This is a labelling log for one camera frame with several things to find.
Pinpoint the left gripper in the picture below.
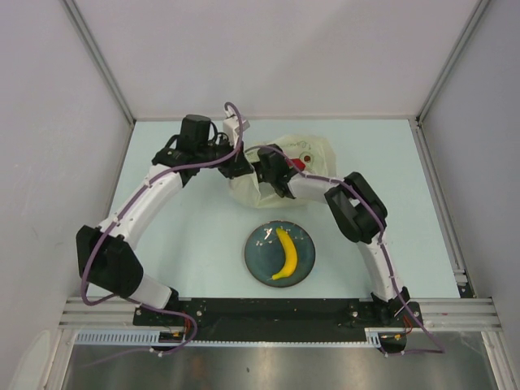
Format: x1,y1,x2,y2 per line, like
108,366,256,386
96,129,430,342
196,134,253,180

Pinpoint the yellow-green plastic bag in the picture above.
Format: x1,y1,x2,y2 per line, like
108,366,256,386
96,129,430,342
228,135,336,209

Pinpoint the yellow fake banana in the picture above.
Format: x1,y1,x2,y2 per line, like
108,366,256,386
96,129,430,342
271,227,298,280

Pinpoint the red fake dragon fruit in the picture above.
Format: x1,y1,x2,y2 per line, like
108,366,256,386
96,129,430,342
288,158,306,171

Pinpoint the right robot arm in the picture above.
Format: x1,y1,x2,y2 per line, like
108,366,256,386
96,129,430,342
254,144,410,326

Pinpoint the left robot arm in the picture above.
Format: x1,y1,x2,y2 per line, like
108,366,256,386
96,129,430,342
76,113,252,325

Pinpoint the blue ceramic plate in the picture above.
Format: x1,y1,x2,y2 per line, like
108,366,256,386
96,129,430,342
244,220,316,288

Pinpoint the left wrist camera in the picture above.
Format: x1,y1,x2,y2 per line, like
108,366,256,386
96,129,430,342
223,115,240,148

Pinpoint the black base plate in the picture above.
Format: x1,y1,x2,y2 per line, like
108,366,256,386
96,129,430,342
132,297,422,349

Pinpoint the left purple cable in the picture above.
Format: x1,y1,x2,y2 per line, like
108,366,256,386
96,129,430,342
79,101,249,306

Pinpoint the purple cable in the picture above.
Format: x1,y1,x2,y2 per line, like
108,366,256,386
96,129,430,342
243,145,446,354
79,101,249,306

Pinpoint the white cable duct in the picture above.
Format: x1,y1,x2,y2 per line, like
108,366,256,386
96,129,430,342
75,329,405,349

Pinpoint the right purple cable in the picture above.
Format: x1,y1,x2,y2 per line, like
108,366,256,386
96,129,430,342
243,145,446,354

